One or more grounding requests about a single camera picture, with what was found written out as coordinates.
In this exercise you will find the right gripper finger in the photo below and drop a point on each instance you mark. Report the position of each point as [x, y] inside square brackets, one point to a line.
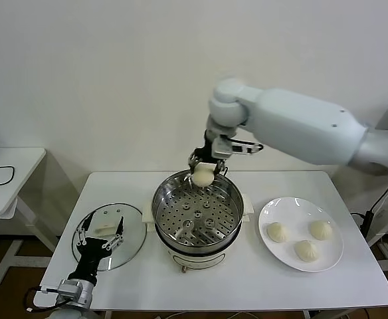
[194, 160]
[220, 166]

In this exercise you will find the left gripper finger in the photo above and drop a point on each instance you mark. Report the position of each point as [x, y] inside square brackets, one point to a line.
[121, 226]
[82, 236]

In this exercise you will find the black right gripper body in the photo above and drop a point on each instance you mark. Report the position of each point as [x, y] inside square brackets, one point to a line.
[209, 143]

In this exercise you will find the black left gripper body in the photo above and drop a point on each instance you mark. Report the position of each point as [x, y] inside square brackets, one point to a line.
[89, 256]

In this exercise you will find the white steamed baozi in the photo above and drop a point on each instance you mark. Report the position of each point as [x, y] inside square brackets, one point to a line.
[307, 251]
[203, 177]
[277, 232]
[321, 230]

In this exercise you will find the glass pot lid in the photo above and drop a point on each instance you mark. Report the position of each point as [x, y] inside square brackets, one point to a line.
[134, 246]

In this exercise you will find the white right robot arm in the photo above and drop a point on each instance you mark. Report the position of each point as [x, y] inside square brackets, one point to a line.
[297, 126]

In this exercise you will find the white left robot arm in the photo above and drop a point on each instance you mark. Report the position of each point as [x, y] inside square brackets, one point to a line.
[84, 295]

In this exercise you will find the steel steamer basket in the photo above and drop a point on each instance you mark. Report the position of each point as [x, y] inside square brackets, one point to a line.
[197, 216]

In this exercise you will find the white electric cooker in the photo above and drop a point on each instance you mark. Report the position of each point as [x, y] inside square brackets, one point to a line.
[197, 260]

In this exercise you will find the white side table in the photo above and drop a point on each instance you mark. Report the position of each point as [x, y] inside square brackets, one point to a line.
[21, 166]

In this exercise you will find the white round plate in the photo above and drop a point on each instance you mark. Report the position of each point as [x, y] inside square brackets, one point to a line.
[280, 259]

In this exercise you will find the white height-adjustable desk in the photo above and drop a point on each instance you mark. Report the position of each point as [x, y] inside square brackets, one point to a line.
[386, 206]

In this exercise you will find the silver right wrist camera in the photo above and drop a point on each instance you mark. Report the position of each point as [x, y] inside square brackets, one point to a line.
[224, 148]

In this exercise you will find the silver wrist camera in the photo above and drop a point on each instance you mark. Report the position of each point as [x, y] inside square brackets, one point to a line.
[224, 148]
[69, 288]

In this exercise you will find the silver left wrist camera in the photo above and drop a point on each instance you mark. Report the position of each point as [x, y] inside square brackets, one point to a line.
[69, 288]

